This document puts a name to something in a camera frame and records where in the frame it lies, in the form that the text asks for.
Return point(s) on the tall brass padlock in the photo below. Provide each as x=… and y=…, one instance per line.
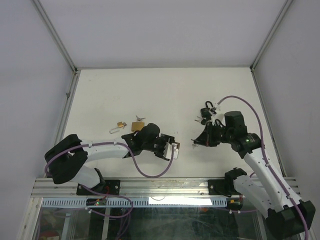
x=176, y=144

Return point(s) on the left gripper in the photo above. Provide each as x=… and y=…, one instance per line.
x=167, y=142

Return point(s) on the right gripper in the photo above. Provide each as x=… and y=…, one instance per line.
x=205, y=138

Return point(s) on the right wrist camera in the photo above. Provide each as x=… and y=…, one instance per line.
x=215, y=112

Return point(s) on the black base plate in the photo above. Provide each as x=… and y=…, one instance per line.
x=221, y=187
x=110, y=186

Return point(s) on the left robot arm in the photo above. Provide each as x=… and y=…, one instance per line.
x=65, y=162

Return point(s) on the small brass padlock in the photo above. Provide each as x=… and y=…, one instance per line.
x=120, y=125

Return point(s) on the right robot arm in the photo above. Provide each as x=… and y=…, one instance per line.
x=284, y=211

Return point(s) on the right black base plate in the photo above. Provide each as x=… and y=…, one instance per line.
x=221, y=187

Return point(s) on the black headed key set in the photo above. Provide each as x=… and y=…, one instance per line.
x=202, y=120

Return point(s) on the white slotted cable duct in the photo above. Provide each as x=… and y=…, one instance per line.
x=144, y=202

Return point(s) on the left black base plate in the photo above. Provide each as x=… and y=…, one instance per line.
x=110, y=186

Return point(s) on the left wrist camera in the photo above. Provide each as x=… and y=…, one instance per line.
x=170, y=151

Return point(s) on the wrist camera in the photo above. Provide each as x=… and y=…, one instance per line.
x=170, y=151
x=215, y=112

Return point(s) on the aluminium mounting rail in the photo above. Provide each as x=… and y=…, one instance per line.
x=130, y=187

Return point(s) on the black padlock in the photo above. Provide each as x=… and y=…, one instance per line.
x=207, y=112

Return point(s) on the medium brass padlock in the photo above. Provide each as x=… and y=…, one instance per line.
x=137, y=126

